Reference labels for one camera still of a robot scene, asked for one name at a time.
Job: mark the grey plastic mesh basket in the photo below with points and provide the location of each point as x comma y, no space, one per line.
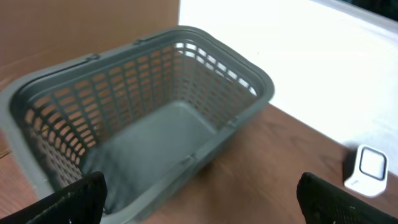
148,115

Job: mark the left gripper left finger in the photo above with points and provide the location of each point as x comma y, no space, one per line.
81,202

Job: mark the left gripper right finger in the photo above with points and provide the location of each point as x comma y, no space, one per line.
322,202

